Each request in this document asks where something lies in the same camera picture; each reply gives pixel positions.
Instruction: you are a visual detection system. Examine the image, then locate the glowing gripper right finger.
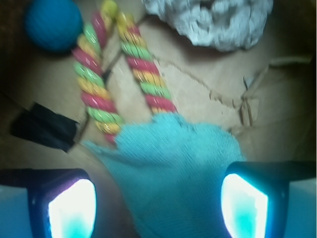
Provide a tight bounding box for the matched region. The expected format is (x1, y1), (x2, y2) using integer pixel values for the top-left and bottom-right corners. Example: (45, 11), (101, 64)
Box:
(221, 161), (317, 238)

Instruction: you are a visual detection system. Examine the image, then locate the multicolour twisted rope toy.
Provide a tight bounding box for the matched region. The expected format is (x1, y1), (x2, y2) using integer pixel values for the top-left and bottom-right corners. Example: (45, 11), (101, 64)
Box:
(72, 0), (177, 145)

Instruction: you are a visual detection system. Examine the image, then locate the light blue cloth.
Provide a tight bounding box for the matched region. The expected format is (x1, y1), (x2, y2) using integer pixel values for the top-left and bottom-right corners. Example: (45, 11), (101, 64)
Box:
(83, 113), (245, 238)

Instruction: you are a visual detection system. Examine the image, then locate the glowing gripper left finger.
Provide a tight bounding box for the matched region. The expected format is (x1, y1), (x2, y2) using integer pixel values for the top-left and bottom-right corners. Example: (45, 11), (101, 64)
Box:
(0, 169), (96, 238)

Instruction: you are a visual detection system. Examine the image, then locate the crumpled white paper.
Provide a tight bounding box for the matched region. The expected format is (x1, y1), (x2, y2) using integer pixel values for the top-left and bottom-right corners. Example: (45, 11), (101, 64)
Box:
(142, 0), (273, 52)

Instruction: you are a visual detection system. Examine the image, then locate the blue dimpled ball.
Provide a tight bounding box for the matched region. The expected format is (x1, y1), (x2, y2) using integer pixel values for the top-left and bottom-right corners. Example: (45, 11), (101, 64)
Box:
(24, 0), (83, 53)

